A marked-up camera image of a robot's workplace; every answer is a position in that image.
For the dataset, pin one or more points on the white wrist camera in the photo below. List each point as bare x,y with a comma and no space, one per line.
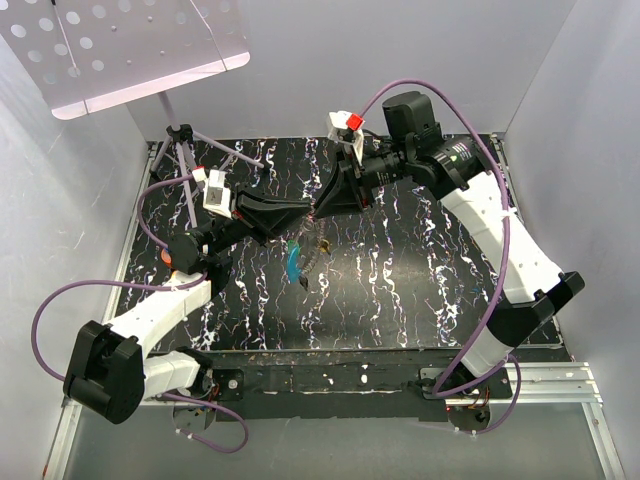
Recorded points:
345,127
217,196

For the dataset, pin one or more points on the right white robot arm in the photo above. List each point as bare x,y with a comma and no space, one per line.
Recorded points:
462,175

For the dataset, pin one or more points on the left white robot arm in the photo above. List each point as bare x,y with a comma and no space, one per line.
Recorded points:
111,369

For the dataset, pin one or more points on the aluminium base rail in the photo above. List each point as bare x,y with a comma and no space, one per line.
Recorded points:
284,386

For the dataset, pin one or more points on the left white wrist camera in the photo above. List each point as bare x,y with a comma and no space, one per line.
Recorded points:
217,196

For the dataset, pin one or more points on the perforated music stand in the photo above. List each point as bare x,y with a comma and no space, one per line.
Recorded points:
72,156

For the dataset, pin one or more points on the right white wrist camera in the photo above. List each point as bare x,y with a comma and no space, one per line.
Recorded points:
345,127

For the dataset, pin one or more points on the colourful toy blocks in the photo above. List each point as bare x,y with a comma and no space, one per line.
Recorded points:
166,258

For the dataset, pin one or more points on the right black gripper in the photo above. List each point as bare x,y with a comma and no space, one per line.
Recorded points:
339,196

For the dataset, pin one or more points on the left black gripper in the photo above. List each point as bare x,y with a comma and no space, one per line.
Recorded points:
267,214

